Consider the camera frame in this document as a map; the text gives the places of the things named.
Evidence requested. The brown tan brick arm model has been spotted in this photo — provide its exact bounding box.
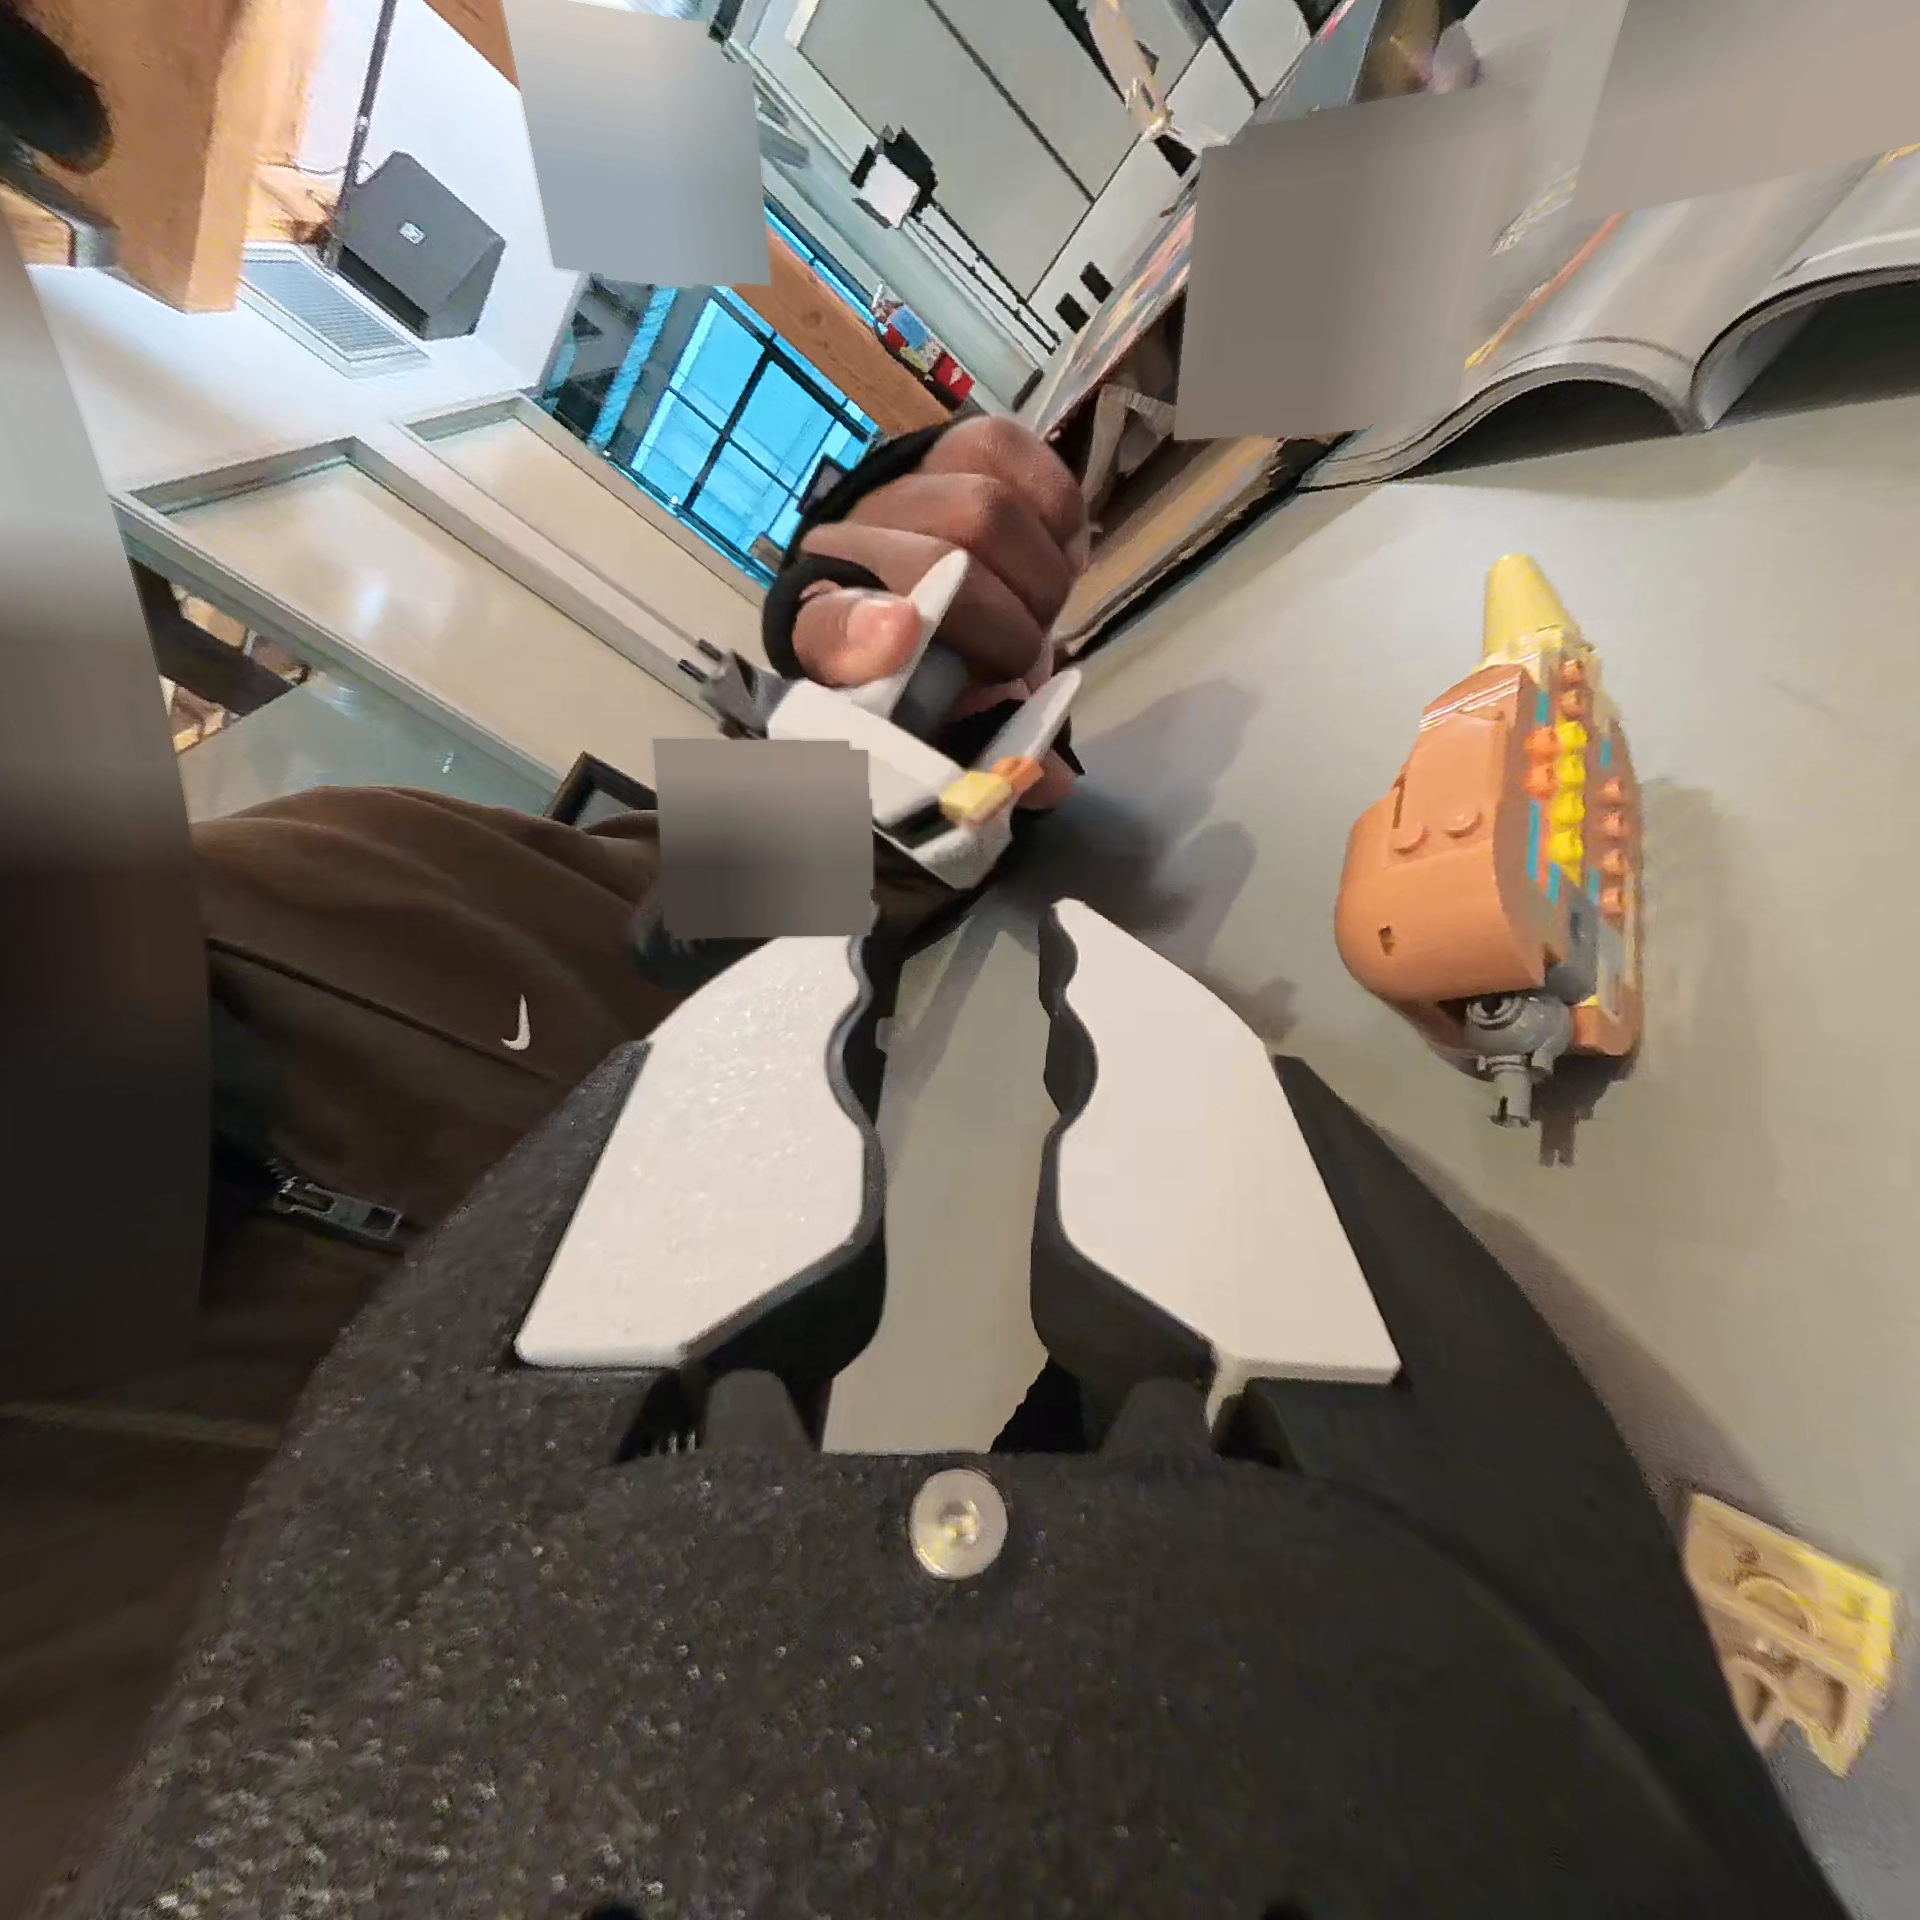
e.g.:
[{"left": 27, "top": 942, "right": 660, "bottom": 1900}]
[{"left": 1332, "top": 552, "right": 1646, "bottom": 1129}]

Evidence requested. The grey desk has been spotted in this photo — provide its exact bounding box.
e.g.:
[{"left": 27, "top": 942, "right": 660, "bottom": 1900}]
[{"left": 885, "top": 404, "right": 1920, "bottom": 1920}]

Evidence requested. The wooden ceiling beam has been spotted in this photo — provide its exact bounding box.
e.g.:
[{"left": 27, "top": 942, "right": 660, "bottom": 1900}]
[{"left": 0, "top": 0, "right": 336, "bottom": 313}]

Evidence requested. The studio light panel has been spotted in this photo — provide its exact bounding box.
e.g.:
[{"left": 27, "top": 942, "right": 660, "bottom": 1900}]
[{"left": 849, "top": 126, "right": 942, "bottom": 228}]

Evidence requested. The brick instruction booklet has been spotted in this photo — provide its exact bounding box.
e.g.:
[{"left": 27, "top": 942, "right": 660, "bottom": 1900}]
[{"left": 1305, "top": 141, "right": 1920, "bottom": 493}]

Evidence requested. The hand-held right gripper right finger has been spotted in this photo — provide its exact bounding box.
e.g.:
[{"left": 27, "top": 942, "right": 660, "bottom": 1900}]
[{"left": 1036, "top": 896, "right": 1406, "bottom": 1389}]

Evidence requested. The white wall air vent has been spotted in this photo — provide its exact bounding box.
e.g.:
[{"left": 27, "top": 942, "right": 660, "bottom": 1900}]
[{"left": 240, "top": 247, "right": 432, "bottom": 369}]

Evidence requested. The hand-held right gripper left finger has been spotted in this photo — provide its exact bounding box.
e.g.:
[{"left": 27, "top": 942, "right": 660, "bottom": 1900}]
[{"left": 515, "top": 934, "right": 888, "bottom": 1374}]

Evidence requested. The person's left hand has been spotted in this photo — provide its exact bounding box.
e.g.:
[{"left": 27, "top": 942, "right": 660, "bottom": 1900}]
[{"left": 787, "top": 413, "right": 1093, "bottom": 812}]

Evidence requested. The printed toy set box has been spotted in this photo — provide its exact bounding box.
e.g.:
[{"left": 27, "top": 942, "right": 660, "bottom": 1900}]
[{"left": 1025, "top": 0, "right": 1518, "bottom": 663}]

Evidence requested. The black wall speaker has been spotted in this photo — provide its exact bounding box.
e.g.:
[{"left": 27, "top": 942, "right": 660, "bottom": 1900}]
[{"left": 333, "top": 150, "right": 510, "bottom": 341}]

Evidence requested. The brown zip hoodie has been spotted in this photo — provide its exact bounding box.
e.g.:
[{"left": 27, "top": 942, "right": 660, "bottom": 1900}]
[{"left": 0, "top": 784, "right": 707, "bottom": 1905}]

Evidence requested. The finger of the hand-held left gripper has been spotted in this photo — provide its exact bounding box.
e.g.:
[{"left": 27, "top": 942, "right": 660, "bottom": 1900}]
[
  {"left": 873, "top": 808, "right": 1029, "bottom": 893},
  {"left": 765, "top": 689, "right": 969, "bottom": 830}
]

